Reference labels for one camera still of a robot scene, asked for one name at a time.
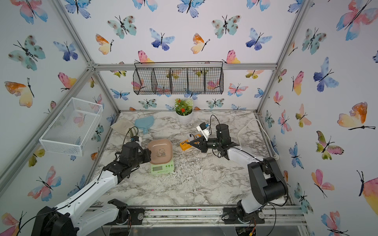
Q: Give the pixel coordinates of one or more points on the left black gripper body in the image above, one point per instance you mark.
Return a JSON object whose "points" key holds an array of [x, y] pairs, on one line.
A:
{"points": [[144, 157]]}

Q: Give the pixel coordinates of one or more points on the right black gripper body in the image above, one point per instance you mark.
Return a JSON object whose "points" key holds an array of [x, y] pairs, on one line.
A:
{"points": [[212, 144]]}

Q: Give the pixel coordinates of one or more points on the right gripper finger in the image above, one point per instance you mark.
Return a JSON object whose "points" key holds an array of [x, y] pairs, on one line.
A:
{"points": [[199, 145], [200, 138]]}

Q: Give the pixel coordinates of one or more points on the white charger adapter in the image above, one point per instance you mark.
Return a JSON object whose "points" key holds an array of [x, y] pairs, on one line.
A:
{"points": [[193, 137]]}

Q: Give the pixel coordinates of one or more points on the orange power strip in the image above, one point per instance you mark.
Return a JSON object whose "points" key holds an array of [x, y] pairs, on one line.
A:
{"points": [[184, 145]]}

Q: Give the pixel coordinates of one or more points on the green electronic scale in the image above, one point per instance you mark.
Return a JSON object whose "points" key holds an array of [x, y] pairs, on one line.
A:
{"points": [[162, 169]]}

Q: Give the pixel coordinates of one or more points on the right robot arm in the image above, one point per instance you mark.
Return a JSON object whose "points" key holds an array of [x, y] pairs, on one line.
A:
{"points": [[267, 182]]}

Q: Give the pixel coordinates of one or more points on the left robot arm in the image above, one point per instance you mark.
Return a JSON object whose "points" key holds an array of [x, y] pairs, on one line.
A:
{"points": [[69, 218]]}

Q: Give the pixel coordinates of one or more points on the pink square plate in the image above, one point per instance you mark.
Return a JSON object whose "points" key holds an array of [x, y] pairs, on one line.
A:
{"points": [[161, 151]]}

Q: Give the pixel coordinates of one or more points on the light blue dustpan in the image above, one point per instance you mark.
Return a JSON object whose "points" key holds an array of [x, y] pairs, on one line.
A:
{"points": [[145, 123]]}

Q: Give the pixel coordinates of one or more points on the potted plant white pot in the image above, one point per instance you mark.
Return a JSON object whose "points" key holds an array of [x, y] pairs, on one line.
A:
{"points": [[184, 110]]}

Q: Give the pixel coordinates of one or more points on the beige cloth green stripes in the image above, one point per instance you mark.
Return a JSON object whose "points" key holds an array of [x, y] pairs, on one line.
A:
{"points": [[125, 127]]}

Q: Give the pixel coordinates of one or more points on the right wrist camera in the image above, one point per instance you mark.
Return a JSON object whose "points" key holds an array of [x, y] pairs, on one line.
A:
{"points": [[204, 128]]}

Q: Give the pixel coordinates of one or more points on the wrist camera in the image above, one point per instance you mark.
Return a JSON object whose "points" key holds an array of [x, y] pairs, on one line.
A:
{"points": [[136, 139], [204, 128]]}

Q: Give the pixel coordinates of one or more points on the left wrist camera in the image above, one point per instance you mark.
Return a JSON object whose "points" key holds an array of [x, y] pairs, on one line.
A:
{"points": [[136, 139]]}

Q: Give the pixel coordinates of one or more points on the black wire wall basket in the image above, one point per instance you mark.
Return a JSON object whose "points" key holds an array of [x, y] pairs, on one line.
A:
{"points": [[178, 78]]}

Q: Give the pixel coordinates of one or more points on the white mesh wall basket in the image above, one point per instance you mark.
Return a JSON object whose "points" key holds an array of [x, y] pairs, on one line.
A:
{"points": [[69, 132]]}

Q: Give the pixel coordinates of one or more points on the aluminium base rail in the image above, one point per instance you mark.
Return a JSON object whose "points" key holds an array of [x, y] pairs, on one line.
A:
{"points": [[182, 216]]}

